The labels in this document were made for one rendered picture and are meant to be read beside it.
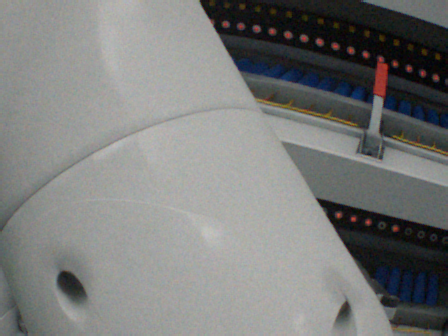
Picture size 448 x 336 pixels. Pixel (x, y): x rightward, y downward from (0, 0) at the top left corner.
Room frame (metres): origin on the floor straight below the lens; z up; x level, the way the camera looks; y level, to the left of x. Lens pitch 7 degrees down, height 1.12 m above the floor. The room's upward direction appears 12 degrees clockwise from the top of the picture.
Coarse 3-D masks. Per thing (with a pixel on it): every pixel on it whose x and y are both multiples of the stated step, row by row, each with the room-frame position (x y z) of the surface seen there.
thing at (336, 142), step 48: (240, 0) 0.64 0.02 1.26; (240, 48) 0.66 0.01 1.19; (288, 48) 0.63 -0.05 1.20; (336, 48) 0.61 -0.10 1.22; (384, 48) 0.59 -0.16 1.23; (432, 48) 0.56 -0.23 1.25; (288, 96) 0.53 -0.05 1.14; (336, 96) 0.52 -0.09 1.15; (384, 96) 0.45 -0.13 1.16; (432, 96) 0.57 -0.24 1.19; (288, 144) 0.46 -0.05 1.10; (336, 144) 0.46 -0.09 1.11; (384, 144) 0.47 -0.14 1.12; (432, 144) 0.48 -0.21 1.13; (336, 192) 0.45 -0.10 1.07; (384, 192) 0.43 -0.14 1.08; (432, 192) 0.41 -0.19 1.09
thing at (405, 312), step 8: (400, 304) 0.48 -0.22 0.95; (408, 304) 0.47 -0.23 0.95; (416, 304) 0.47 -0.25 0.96; (424, 304) 0.47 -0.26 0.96; (400, 312) 0.47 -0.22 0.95; (408, 312) 0.46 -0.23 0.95; (416, 312) 0.46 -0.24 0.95; (424, 312) 0.46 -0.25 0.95; (432, 312) 0.46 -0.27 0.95; (440, 312) 0.45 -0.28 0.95; (392, 320) 0.47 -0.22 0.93; (400, 320) 0.47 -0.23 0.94; (408, 320) 0.47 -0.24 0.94; (416, 320) 0.46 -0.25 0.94; (424, 320) 0.46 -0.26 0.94; (432, 320) 0.45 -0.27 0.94; (440, 320) 0.45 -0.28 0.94; (392, 328) 0.46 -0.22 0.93; (440, 328) 0.45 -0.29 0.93
